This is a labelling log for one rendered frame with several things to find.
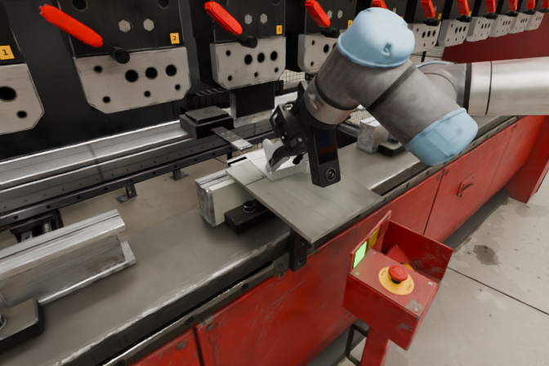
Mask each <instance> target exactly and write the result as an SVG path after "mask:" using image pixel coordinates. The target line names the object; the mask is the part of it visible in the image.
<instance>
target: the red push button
mask: <svg viewBox="0 0 549 366"><path fill-rule="evenodd" d="M388 273H389V275H390V277H391V281H392V282H393V283H396V284H400V283H401V282H403V281H405V280H406V279H407V278H408V272H407V270H406V269H405V268H404V267H402V266H398V265H393V266H391V267H390V268H389V270H388Z"/></svg>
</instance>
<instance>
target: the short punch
mask: <svg viewBox="0 0 549 366"><path fill-rule="evenodd" d="M272 109H275V81H271V82H267V83H259V84H255V85H251V86H246V87H239V88H235V89H230V112H231V117H232V118H233V119H234V127H238V126H242V125H244V124H248V123H253V122H256V121H259V120H262V119H266V118H270V117H271V115H272Z"/></svg>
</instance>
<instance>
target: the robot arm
mask: <svg viewBox="0 0 549 366"><path fill-rule="evenodd" d="M414 47H415V38H414V35H413V32H412V31H411V30H409V29H408V24H407V23H406V22H405V21H404V20H403V19H402V18H401V17H399V16H398V15H396V14H395V13H394V12H392V11H389V10H387V9H384V8H380V7H372V8H368V9H366V10H364V11H361V12H360V13H359V14H358V15H357V16H356V17H355V19H354V20H353V22H352V23H351V24H350V26H349V27H348V29H347V30H346V31H345V33H343V34H342V35H341V36H340V37H339V38H338V40H337V44H336V46H335V47H334V48H333V49H332V51H331V52H330V54H329V55H328V57H327V59H326V60H325V62H324V63H323V64H322V66H321V67H320V69H319V71H318V72H317V74H316V75H315V76H314V78H313V79H312V80H310V81H307V80H306V81H305V80H304V81H300V82H299V83H298V85H297V88H298V90H299V92H300V94H299V96H298V97H297V98H296V99H295V100H290V101H288V102H286V103H283V104H278V105H277V107H276V109H275V110H274V113H273V114H272V115H271V117H270V119H269V120H270V124H271V126H272V127H273V130H274V133H275V135H276V137H277V139H278V138H281V141H277V142H276V143H275V144H272V143H271V142H270V141H269V140H268V139H265V140H264V141H263V144H262V145H263V149H264V152H265V156H266V166H265V168H266V171H267V172H274V171H276V169H278V168H279V167H280V166H281V165H282V164H283V163H286V162H287V161H288V160H289V159H290V156H291V157H292V156H296V157H295V159H294V160H293V161H292V163H293V164H295V165H297V164H299V163H303V162H304V161H306V160H307V159H309V164H310V174H311V180H312V184H313V185H317V186H319V187H322V188H324V187H327V186H329V185H333V184H335V183H338V182H339V181H340V180H341V173H340V166H339V158H338V152H337V138H336V132H335V127H336V126H337V125H338V124H339V123H342V122H343V121H344V120H345V119H346V118H347V117H348V116H349V115H350V114H351V113H352V112H353V111H354V110H355V109H356V108H357V107H358V106H359V105H362V106H363V107H364V108H365V109H366V110H367V111H368V112H369V113H370V114H371V115H372V116H373V117H374V118H375V119H376V120H377V121H378V122H379V123H380V124H381V125H382V126H383V127H384V128H385V129H386V130H387V131H388V132H389V133H390V134H391V135H392V136H393V137H394V138H395V139H396V140H397V141H398V142H400V143H401V144H402V145H403V146H404V148H405V149H406V150H407V151H409V152H411V153H412V154H413V155H414V156H416V157H417V158H418V159H419V160H420V161H422V162H423V163H424V164H426V165H429V166H435V165H439V164H441V163H444V162H446V161H448V160H450V159H451V158H453V157H454V156H456V155H457V154H459V153H460V152H461V151H462V150H464V149H465V148H466V147H467V146H468V145H469V144H470V143H471V141H472V140H473V139H474V137H475V135H476V133H477V131H478V126H477V124H476V122H475V121H474V120H473V119H472V118H471V117H470V116H469V115H549V56H546V57H536V58H525V59H515V60H495V61H485V62H475V63H464V64H454V65H448V64H445V63H443V62H439V61H433V62H429V63H425V64H424V65H421V66H419V67H416V66H415V65H414V64H413V62H412V61H411V60H410V59H409V57H410V55H411V53H412V52H413V49H414ZM276 112H277V113H278V115H277V116H276V118H275V120H274V119H273V117H274V116H275V114H276Z"/></svg>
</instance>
